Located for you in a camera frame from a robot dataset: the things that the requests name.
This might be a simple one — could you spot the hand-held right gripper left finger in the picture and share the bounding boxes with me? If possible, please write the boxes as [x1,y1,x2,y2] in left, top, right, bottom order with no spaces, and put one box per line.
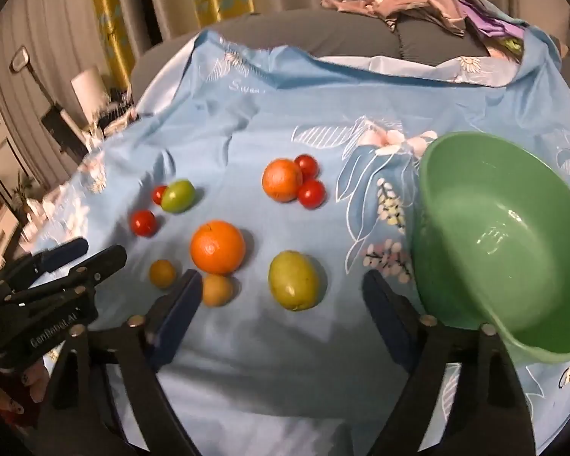
[38,270,205,456]

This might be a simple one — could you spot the small yellow kumquat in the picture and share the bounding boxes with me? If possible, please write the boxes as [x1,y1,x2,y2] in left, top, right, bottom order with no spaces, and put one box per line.
[149,259,176,289]

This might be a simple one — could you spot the black box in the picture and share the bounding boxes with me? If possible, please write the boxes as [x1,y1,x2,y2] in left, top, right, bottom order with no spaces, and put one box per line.
[40,104,89,162]

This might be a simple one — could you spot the phone holder on stand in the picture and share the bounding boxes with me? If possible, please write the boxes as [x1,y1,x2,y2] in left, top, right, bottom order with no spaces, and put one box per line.
[9,46,63,111]

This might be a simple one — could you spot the purple cloth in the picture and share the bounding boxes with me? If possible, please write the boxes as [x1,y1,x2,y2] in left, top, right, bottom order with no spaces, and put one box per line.
[458,0,528,40]

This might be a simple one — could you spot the small tan kumquat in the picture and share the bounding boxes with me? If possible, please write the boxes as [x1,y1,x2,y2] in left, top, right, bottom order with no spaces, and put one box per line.
[202,273,234,307]

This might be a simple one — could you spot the green bowl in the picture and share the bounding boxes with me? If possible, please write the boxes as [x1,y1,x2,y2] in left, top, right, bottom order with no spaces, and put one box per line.
[411,131,570,366]

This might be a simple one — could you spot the small tangerine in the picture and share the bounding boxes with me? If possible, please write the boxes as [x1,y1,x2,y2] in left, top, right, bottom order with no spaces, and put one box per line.
[261,158,304,203]

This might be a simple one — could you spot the white lamp shade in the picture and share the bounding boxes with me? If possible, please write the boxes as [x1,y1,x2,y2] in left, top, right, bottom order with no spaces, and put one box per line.
[71,66,108,124]

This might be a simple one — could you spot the grey sofa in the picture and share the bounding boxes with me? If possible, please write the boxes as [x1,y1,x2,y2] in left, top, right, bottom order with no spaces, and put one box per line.
[130,7,504,100]

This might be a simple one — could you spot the small green lime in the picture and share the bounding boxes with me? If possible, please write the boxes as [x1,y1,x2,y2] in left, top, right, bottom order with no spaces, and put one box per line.
[160,179,195,214]

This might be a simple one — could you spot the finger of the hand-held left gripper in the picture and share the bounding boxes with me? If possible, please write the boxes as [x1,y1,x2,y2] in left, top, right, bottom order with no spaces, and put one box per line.
[2,236,90,291]
[5,245,128,306]

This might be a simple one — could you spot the large yellow-green fruit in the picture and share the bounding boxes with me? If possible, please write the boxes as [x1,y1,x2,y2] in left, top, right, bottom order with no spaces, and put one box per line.
[268,250,321,312]

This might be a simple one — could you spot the potted plant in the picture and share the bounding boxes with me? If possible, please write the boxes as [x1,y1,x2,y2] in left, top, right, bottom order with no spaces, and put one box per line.
[9,173,39,212]

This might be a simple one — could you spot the large orange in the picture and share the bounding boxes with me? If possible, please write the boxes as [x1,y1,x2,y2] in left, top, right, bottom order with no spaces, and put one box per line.
[190,220,246,276]

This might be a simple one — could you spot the blue floral bed sheet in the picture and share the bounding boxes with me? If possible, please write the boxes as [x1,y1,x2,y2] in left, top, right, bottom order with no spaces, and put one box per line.
[24,28,570,456]

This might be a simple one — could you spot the person's left hand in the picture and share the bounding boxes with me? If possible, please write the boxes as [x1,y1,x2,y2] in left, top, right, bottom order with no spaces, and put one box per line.
[0,358,51,431]

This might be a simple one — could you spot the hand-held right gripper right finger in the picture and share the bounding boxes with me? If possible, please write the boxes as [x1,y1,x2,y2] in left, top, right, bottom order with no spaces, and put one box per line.
[362,270,537,456]

